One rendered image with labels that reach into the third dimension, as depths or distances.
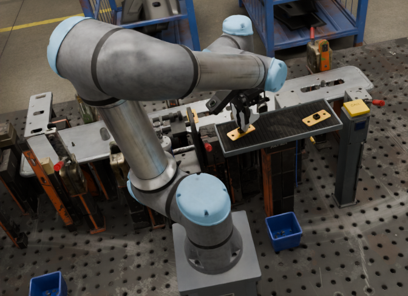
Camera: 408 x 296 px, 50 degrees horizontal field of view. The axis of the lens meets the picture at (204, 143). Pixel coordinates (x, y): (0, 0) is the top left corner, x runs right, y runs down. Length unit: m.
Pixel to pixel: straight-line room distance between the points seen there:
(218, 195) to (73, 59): 0.43
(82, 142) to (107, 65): 1.04
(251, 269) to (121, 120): 0.50
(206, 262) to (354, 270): 0.66
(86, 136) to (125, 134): 0.87
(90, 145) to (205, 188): 0.80
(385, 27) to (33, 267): 3.43
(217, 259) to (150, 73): 0.55
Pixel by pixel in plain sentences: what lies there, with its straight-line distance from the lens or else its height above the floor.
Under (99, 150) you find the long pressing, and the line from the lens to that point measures 1.66.
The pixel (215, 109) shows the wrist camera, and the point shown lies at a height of 1.31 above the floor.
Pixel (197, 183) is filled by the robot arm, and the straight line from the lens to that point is 0.99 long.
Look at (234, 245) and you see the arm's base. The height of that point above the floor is 1.15.
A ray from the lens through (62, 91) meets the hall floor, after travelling 3.97.
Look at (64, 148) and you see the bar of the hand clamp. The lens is 1.53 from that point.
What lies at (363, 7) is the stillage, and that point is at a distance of 3.72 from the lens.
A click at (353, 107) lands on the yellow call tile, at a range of 1.44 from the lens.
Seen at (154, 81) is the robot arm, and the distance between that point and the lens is 0.70.
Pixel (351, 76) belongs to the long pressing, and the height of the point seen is 1.00.
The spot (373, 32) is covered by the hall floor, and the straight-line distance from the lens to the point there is 4.15.
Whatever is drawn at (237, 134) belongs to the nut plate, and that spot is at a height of 1.16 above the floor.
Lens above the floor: 2.07
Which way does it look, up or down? 43 degrees down
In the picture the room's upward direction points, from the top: 11 degrees counter-clockwise
